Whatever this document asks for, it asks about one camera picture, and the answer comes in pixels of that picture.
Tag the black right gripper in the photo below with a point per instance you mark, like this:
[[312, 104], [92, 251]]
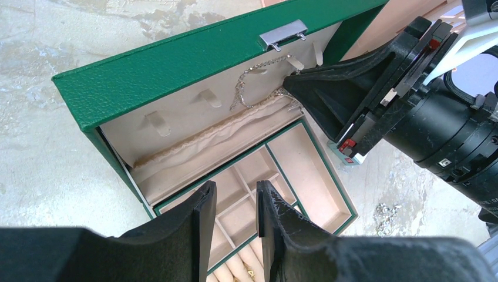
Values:
[[380, 95]]

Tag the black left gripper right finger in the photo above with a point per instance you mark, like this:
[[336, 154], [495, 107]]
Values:
[[296, 249]]

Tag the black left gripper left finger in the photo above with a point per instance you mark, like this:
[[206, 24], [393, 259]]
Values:
[[174, 246]]

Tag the green jewelry box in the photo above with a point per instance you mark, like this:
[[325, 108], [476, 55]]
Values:
[[208, 105]]

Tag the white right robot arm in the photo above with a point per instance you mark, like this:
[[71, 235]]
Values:
[[475, 75]]

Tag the small white green box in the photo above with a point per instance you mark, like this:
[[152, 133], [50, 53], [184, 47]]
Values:
[[358, 159]]

